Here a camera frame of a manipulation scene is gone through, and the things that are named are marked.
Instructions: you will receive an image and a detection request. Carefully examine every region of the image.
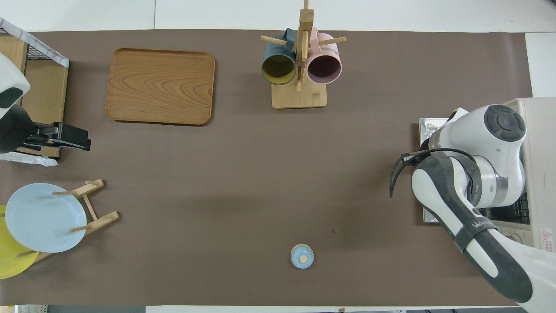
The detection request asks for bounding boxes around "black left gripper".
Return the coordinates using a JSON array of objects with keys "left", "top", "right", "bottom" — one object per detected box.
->
[{"left": 0, "top": 104, "right": 92, "bottom": 153}]

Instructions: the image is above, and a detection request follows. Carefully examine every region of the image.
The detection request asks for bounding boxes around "glass oven door with handle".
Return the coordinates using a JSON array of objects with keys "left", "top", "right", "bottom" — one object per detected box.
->
[{"left": 419, "top": 117, "right": 452, "bottom": 223}]

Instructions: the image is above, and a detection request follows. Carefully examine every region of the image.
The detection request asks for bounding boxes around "cream toaster oven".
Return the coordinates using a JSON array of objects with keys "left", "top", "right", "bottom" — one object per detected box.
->
[{"left": 478, "top": 98, "right": 556, "bottom": 253}]

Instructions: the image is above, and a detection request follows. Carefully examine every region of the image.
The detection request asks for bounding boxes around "light blue plate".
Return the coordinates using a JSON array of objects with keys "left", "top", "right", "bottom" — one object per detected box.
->
[{"left": 4, "top": 183, "right": 87, "bottom": 253}]

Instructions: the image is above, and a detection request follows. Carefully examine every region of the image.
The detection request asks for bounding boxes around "wooden plate rack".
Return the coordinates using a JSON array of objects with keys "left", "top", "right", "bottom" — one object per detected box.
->
[{"left": 17, "top": 178, "right": 120, "bottom": 264}]

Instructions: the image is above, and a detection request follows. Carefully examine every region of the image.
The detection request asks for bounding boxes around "wooden tray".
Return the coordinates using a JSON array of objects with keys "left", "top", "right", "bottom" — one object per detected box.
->
[{"left": 105, "top": 48, "right": 216, "bottom": 127}]

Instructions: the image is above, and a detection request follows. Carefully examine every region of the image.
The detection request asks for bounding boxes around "yellow plate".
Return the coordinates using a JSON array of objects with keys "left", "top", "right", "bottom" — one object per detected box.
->
[{"left": 0, "top": 204, "right": 40, "bottom": 280}]

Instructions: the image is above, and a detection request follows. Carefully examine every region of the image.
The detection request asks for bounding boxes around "brown table mat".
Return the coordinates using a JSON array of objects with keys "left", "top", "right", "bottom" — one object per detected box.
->
[{"left": 0, "top": 29, "right": 554, "bottom": 306}]

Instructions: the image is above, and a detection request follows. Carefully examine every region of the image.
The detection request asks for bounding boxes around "dark teal mug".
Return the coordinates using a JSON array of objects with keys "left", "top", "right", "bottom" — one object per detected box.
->
[{"left": 261, "top": 28, "right": 297, "bottom": 86}]

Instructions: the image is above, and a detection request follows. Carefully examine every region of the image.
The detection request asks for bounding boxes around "wooden mug tree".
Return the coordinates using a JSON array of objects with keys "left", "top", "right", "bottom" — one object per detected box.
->
[{"left": 260, "top": 0, "right": 347, "bottom": 109}]

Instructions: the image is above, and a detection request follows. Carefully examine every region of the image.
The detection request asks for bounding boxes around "small blue dome bell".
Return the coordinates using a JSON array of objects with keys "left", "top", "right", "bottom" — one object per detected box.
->
[{"left": 290, "top": 243, "right": 315, "bottom": 270}]

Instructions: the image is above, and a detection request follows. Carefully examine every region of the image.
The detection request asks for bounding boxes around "pink mug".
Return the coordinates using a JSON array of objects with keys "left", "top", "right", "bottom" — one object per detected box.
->
[{"left": 306, "top": 27, "right": 343, "bottom": 85}]

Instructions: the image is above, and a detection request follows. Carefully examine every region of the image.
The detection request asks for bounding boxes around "wire and wood storage rack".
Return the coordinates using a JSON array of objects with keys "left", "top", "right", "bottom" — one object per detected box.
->
[{"left": 0, "top": 26, "right": 70, "bottom": 159}]

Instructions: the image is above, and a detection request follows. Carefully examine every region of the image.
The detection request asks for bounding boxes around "wooden wire shelf crate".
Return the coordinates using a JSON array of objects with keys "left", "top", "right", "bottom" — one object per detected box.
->
[{"left": 0, "top": 17, "right": 70, "bottom": 167}]

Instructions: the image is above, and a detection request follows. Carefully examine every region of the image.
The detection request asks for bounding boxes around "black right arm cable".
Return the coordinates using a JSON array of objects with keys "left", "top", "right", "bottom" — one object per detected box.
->
[{"left": 389, "top": 148, "right": 478, "bottom": 199}]

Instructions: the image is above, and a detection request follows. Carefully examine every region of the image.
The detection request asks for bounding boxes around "metal wire oven rack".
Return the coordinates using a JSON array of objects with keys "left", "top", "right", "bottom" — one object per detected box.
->
[{"left": 489, "top": 193, "right": 530, "bottom": 224}]

